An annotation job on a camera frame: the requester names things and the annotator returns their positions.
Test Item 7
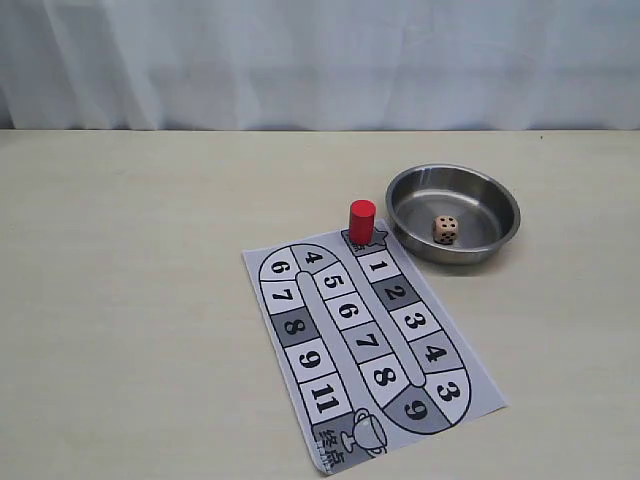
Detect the printed paper game board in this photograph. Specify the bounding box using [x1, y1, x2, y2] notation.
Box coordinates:
[243, 220, 507, 475]

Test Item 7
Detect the stainless steel bowl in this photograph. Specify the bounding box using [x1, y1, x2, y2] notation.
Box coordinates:
[385, 164, 521, 265]

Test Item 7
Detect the white curtain backdrop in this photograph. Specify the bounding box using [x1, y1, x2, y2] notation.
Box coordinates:
[1, 1, 639, 130]

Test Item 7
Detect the red cylinder game piece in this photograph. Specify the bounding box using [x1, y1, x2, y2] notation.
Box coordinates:
[348, 199, 376, 245]

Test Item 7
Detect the wooden die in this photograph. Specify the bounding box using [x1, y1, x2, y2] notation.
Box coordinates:
[432, 215, 458, 245]

